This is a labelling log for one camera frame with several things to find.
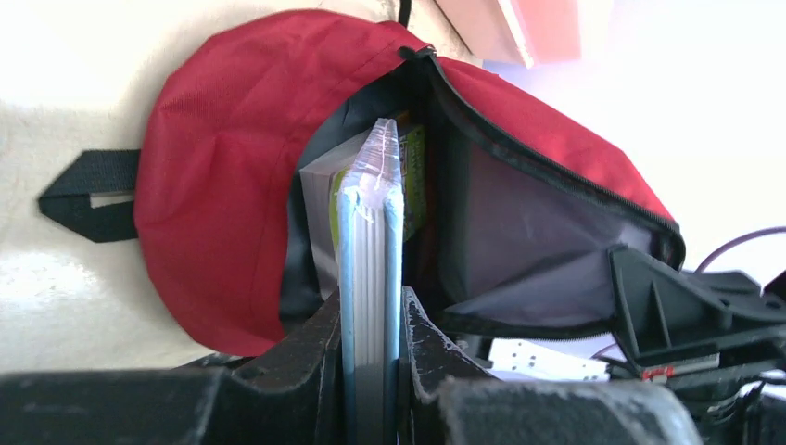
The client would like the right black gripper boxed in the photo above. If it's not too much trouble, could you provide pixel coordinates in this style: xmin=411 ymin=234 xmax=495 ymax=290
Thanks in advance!
xmin=608 ymin=247 xmax=785 ymax=444

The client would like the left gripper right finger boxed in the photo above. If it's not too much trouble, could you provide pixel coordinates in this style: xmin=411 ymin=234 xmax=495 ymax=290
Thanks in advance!
xmin=401 ymin=287 xmax=702 ymax=444

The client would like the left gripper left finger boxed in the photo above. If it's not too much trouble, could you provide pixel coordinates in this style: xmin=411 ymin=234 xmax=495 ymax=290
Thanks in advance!
xmin=1 ymin=297 xmax=343 ymax=444

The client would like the red student backpack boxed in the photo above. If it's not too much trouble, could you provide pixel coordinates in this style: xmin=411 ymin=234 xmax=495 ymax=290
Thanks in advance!
xmin=37 ymin=9 xmax=685 ymax=355

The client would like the light blue notebook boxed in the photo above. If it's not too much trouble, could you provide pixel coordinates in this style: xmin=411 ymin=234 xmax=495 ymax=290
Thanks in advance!
xmin=336 ymin=119 xmax=404 ymax=444

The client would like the green paperback book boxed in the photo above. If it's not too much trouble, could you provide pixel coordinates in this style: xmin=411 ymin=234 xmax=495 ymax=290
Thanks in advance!
xmin=329 ymin=122 xmax=426 ymax=248

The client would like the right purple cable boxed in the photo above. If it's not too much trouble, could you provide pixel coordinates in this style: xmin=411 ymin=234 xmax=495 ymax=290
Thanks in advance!
xmin=693 ymin=225 xmax=786 ymax=274

